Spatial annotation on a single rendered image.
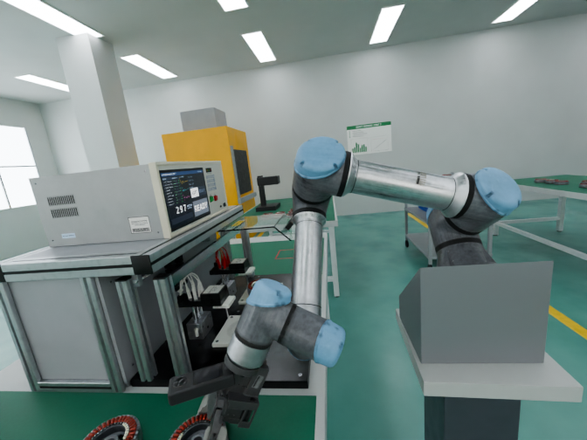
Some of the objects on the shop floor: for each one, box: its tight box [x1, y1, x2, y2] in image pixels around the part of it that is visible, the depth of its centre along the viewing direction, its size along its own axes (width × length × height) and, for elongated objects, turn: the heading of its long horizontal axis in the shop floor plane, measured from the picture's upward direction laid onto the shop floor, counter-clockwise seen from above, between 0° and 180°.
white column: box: [55, 32, 140, 171], centre depth 421 cm, size 50×45×330 cm
